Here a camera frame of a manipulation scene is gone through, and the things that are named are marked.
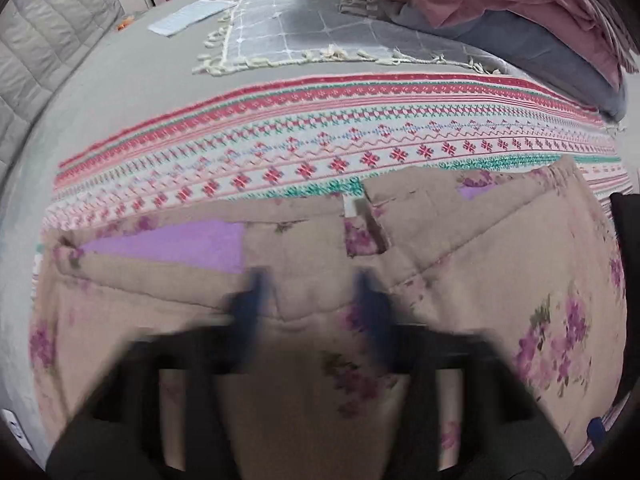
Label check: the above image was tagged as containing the blue-grey pillow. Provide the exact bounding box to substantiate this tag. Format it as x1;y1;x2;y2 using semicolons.
387;0;628;122

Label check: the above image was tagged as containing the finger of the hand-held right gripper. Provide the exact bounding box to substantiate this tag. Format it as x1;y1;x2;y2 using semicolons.
588;416;613;453

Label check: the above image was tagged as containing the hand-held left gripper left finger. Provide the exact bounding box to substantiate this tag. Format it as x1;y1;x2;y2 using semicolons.
47;267;273;480

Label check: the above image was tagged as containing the grey checked tasselled throw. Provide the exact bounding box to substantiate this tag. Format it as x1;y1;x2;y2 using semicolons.
192;0;506;78

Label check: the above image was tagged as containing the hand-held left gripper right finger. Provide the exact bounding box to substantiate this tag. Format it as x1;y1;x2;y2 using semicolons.
354;270;576;480

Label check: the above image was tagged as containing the light blue paper sheet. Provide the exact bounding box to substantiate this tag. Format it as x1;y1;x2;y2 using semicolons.
148;0;236;37

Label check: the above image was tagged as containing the red patterned knit blanket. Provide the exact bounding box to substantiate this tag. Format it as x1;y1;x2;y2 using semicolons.
32;74;636;466

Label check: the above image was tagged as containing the grey quilted headboard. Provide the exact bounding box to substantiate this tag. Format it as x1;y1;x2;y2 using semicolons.
0;0;126;171

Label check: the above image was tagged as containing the grey bed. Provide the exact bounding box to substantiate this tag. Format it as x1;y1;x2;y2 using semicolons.
0;0;640;461

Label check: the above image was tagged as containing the white square remote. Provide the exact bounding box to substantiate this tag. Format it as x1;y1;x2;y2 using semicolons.
1;408;33;453

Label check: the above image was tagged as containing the floral padded jacket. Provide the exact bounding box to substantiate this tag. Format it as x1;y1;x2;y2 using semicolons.
27;156;628;480

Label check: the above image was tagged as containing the black padded jacket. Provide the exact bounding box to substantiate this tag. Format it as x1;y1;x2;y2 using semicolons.
610;192;640;261

